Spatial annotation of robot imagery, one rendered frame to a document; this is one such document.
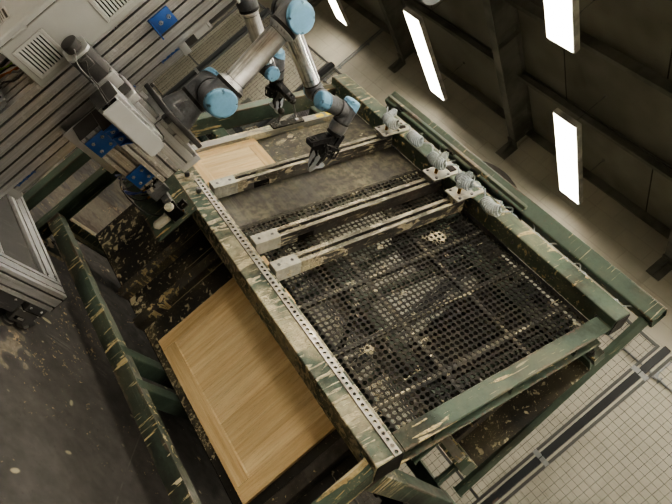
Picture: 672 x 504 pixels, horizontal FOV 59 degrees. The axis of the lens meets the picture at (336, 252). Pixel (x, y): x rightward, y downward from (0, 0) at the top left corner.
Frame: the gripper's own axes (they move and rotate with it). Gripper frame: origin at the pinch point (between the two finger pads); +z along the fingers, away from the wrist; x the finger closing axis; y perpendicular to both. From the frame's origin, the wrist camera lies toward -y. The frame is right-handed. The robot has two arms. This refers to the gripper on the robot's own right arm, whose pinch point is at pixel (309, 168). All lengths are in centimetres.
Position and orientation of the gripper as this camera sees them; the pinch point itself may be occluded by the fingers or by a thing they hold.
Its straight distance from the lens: 265.6
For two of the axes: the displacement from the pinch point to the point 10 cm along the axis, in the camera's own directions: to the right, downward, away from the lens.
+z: -5.1, 7.7, 3.8
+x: -5.4, -6.3, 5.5
